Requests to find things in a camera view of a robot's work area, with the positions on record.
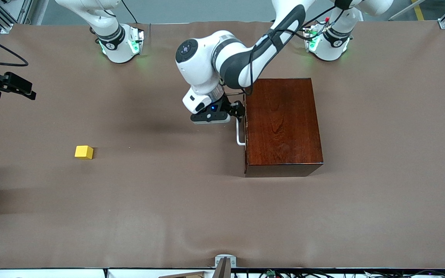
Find wooden drawer with white handle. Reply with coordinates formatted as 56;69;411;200
236;93;248;164

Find yellow block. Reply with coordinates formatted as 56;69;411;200
75;145;94;160

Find dark brown wooden cabinet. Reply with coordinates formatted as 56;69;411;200
244;78;324;178

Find brown table cover sheet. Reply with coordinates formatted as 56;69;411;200
0;20;445;270

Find light wooden board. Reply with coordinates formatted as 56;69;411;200
159;271;206;278

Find yellow floor tape strip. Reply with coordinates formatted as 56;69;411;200
411;0;426;22

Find grey vertical frame post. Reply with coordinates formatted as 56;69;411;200
17;0;49;25

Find black right base cable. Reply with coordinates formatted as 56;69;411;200
120;0;138;24

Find grey metal mount bracket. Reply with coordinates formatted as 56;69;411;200
212;254;237;278

